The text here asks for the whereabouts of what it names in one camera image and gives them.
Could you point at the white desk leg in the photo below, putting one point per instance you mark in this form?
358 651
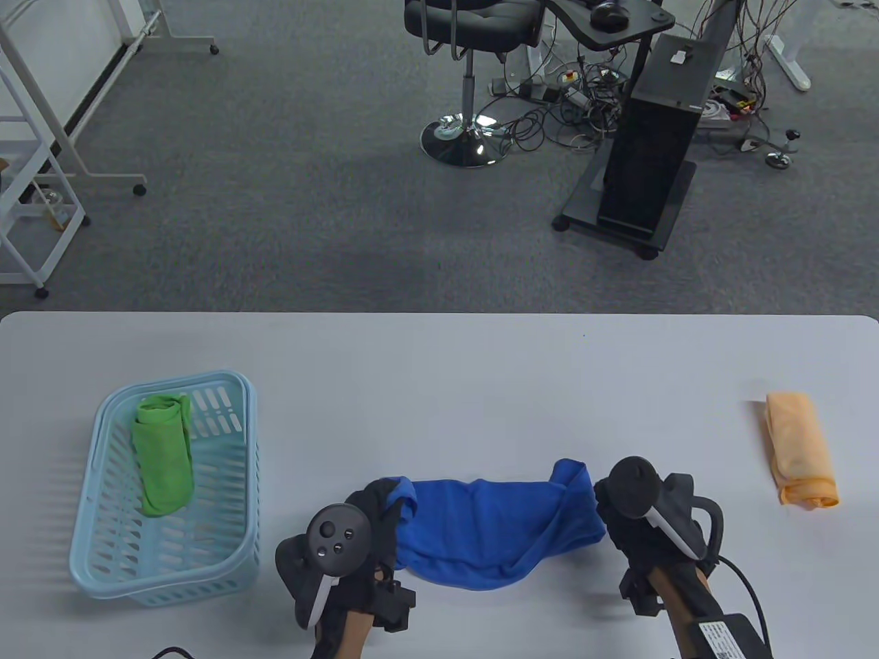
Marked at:
790 65

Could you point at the black rolling base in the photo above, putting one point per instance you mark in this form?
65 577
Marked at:
584 199

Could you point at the small black side desk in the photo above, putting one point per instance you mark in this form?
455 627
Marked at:
632 31

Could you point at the small black left wrist camera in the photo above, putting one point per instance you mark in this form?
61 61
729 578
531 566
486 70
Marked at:
395 600

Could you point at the person's right hand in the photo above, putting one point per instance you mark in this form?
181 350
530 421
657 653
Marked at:
638 542

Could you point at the black computer tower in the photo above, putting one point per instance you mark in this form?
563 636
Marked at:
652 158

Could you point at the light blue plastic basket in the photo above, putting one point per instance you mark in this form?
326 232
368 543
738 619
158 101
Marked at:
103 549

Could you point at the white metal rack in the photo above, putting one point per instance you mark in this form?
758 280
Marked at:
20 185

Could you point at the black hand controller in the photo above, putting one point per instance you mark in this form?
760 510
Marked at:
635 484
336 535

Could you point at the black object on side desk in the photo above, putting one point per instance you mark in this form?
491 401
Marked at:
608 14

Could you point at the white rolling whiteboard stand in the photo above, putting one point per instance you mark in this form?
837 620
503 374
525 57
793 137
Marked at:
41 62

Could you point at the round white floor device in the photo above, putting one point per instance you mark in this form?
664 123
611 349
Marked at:
714 113

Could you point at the green rectangular towel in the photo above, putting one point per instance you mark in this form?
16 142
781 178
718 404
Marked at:
161 460

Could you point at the chrome stand foot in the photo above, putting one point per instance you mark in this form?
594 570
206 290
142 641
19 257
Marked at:
778 161

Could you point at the person's left hand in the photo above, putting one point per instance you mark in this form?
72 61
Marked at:
384 542

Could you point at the person's left forearm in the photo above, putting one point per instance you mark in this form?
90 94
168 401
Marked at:
357 631

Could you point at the person's right forearm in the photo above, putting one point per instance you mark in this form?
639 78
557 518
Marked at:
676 604

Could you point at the blue rectangular towel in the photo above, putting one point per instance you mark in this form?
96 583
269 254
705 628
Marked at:
481 528

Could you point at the black left hand controller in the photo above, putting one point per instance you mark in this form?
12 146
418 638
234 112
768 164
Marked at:
336 535

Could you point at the black right hand controller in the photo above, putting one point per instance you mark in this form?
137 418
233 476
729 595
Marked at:
635 484

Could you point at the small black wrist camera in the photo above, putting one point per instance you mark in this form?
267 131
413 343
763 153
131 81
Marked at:
642 590
395 600

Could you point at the black slanted post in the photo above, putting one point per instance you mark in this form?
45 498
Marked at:
714 20

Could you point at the small black right wrist camera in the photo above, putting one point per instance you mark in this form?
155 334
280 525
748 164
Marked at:
642 590

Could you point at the black swivel chair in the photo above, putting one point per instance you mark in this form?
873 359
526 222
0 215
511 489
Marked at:
474 17

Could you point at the orange rectangular towel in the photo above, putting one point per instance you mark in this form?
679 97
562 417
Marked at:
800 446

